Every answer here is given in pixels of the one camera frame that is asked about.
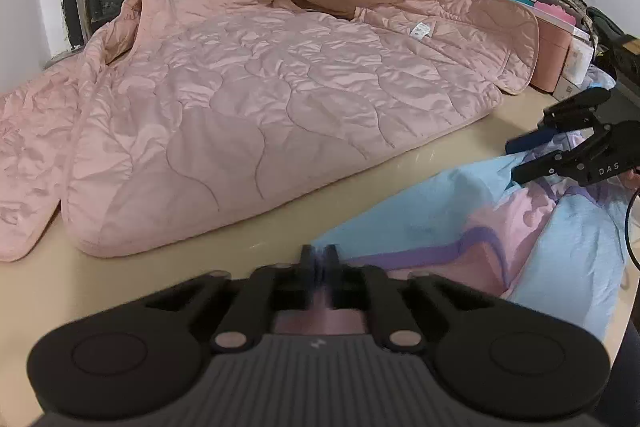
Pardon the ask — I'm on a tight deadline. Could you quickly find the blue pink purple garment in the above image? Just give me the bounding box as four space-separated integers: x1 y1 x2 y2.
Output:
314 127 636 342

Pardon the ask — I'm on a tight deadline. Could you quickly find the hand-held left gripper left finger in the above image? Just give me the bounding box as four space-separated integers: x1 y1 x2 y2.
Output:
144 246 322 352

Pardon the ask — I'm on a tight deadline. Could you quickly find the large pink box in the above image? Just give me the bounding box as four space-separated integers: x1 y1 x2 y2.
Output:
529 2 575 94

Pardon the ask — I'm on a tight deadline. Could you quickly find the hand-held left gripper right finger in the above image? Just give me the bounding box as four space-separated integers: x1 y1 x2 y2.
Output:
323 246 502 352

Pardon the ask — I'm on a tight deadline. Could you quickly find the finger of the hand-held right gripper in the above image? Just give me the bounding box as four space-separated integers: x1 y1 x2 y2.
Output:
506 87 613 156
510 146 593 186

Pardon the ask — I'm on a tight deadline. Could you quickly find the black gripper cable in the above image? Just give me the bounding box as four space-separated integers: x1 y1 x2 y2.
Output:
623 187 640 270

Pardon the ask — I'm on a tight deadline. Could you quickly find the small white box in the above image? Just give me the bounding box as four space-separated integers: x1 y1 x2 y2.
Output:
552 26 597 102

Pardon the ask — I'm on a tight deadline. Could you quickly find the pink quilted jacket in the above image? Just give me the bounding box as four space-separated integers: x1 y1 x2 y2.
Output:
0 0 541 264

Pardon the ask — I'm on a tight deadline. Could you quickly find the dark patterned bag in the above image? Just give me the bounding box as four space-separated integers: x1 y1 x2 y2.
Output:
539 0 603 38

